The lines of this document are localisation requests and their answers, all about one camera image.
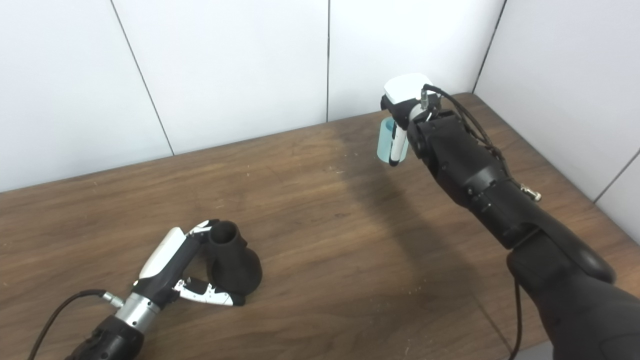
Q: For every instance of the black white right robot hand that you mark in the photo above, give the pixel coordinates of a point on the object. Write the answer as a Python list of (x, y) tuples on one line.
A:
[(407, 92)]

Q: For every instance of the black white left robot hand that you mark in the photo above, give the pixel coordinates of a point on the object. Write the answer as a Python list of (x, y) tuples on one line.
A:
[(165, 260)]

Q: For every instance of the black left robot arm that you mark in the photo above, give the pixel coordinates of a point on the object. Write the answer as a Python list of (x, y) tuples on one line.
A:
[(110, 340)]

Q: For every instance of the black flared nozzle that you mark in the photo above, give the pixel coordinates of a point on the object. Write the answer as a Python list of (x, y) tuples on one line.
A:
[(235, 270)]

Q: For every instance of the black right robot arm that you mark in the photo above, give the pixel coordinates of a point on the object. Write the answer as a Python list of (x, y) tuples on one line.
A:
[(475, 170)]

